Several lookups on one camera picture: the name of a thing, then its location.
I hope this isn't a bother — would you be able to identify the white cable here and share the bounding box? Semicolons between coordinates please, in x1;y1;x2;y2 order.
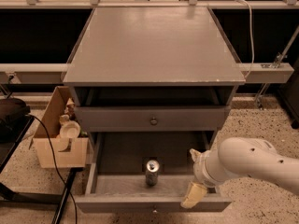
235;0;256;79

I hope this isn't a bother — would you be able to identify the grey wooden drawer cabinet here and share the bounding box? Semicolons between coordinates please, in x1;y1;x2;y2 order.
61;6;247;214

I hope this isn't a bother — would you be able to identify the black cable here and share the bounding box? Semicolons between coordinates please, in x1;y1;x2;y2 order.
27;113;78;224

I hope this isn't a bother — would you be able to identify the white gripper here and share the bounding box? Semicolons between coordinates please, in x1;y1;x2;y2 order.
180;148;225;209

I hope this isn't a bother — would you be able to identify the grey closed upper drawer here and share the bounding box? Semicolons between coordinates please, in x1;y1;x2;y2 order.
75;105;230;132

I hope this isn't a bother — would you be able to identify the cardboard box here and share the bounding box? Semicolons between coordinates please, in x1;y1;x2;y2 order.
33;87;88;168

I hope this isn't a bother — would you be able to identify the grey open middle drawer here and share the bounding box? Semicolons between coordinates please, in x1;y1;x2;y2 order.
74;131;233;214

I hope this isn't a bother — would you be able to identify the grey metal rail frame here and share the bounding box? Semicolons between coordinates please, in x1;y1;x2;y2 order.
0;0;299;86

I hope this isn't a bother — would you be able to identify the white plastic cup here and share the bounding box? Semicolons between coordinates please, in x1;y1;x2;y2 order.
60;120;80;139

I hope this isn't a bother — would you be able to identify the silver redbull can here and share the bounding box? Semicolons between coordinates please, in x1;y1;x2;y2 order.
146;160;160;186

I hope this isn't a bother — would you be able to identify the round drawer knob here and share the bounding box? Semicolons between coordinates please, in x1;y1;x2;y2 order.
150;118;158;125

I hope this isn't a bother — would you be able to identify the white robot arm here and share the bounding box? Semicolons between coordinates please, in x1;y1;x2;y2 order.
180;137;299;209

